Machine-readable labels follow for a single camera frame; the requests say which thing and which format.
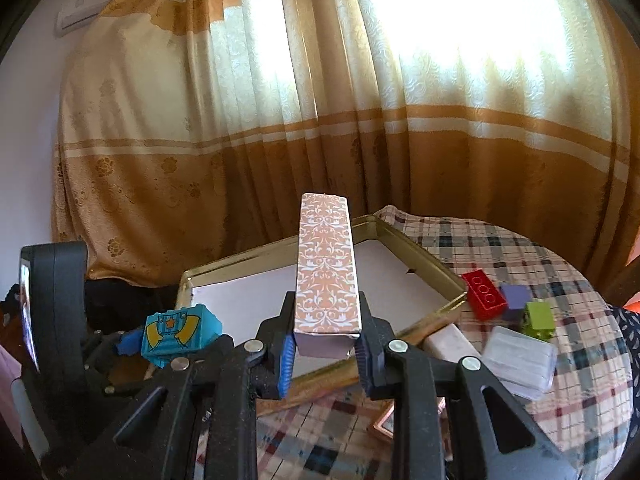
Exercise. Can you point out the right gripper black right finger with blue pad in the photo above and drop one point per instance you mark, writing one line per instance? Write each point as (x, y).
(451, 420)

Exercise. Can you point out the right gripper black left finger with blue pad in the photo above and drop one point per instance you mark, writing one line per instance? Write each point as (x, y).
(213, 392)

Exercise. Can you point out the lime green toy brick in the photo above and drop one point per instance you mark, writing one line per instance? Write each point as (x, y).
(538, 320)

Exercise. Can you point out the orange white patterned long box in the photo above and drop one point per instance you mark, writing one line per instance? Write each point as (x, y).
(327, 317)

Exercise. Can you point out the clear plastic box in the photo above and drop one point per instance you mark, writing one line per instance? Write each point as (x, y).
(525, 365)

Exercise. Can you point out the cyan toy brick with star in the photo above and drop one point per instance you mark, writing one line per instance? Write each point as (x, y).
(175, 333)

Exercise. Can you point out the red toy brick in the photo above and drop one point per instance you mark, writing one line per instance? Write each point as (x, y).
(485, 299)

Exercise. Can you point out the plaid tablecloth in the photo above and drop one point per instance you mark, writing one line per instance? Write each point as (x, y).
(586, 413)

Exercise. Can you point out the gold metal tray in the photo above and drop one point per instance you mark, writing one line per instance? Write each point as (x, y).
(402, 281)

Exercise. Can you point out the purple toy brick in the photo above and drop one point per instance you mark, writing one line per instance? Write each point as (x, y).
(517, 297)

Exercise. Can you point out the navy leaf pattern cushion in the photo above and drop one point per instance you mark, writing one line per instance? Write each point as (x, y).
(629, 323)

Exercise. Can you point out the beige orange curtain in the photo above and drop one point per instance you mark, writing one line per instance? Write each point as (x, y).
(189, 130)

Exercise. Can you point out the rose gold small frame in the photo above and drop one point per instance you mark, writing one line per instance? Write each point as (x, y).
(383, 425)

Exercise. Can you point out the white wall air conditioner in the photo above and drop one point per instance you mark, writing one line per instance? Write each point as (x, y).
(75, 14)

